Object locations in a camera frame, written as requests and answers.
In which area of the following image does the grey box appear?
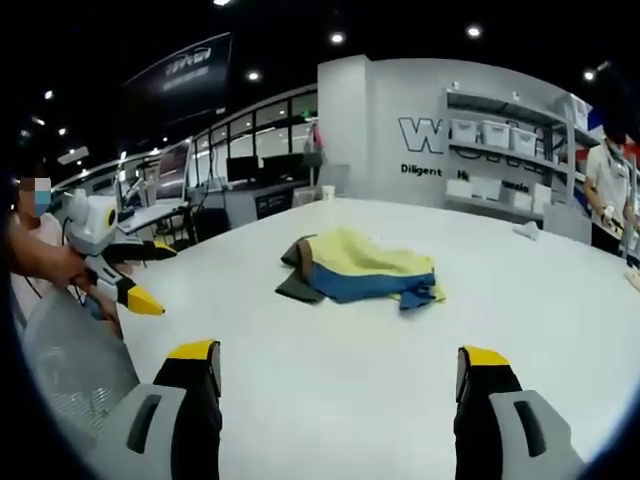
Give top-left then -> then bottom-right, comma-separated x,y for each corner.
541,201 -> 592,246

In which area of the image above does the grey metal shelf rack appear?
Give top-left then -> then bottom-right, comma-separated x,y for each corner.
441,88 -> 602,227

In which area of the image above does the grey mesh chair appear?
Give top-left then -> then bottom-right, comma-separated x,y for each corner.
20,288 -> 142,451

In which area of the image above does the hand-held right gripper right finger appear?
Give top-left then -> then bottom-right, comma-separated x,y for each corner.
453,344 -> 589,480

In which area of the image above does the person's torso in pale shirt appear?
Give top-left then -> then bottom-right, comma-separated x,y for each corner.
9,211 -> 67,311

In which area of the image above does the grey side desk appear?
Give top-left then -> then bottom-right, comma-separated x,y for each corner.
113,198 -> 192,237

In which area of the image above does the group of white storage boxes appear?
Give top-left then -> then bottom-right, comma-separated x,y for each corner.
444,117 -> 554,215

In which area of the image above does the person's left hand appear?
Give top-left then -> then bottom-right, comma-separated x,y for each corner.
45,246 -> 96,291

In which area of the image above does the yellow and blue garment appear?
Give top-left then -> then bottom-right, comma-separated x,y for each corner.
274,226 -> 449,312

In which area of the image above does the pink hanging item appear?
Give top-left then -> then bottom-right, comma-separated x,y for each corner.
306,121 -> 327,152

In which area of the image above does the black computer monitor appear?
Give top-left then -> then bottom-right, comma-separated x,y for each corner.
225,155 -> 261,184
261,152 -> 306,182

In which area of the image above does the dark service counter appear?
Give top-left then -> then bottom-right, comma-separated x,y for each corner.
189,176 -> 322,236

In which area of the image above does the dark hanging banner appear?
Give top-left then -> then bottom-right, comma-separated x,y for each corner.
121,31 -> 234,132

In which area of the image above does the small white cloth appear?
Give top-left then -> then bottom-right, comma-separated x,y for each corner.
511,221 -> 542,242

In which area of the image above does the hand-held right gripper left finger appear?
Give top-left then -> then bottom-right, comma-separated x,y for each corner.
92,339 -> 223,480

